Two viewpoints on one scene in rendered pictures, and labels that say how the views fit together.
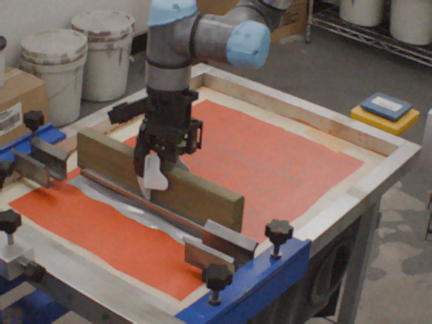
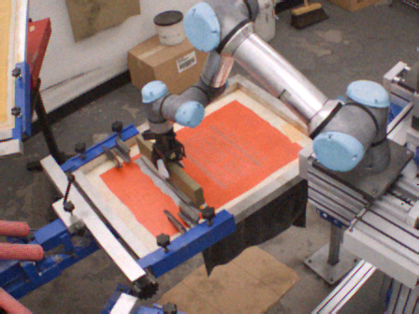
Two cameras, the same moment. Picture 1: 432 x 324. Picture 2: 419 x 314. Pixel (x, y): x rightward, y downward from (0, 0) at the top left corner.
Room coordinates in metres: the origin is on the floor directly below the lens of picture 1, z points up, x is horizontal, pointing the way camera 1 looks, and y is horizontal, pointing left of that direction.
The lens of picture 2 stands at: (0.10, -0.66, 2.33)
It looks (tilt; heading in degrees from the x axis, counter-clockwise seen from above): 42 degrees down; 26
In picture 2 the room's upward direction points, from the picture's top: 9 degrees counter-clockwise
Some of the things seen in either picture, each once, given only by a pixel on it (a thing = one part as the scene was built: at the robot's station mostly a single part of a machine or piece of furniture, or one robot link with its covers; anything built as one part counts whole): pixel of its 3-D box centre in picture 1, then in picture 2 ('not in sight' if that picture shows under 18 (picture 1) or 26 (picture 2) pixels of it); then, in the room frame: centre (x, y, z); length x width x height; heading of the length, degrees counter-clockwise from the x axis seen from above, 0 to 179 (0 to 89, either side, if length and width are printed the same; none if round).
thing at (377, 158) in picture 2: not in sight; (367, 142); (1.29, -0.55, 1.31); 0.15 x 0.15 x 0.10
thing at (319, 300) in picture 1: (283, 280); (252, 218); (1.41, -0.14, 0.79); 0.46 x 0.09 x 0.33; 146
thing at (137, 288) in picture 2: not in sight; (143, 285); (0.89, 0.00, 1.02); 0.07 x 0.06 x 0.07; 146
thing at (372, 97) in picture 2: not in sight; (367, 109); (1.28, -0.54, 1.42); 0.13 x 0.12 x 0.14; 162
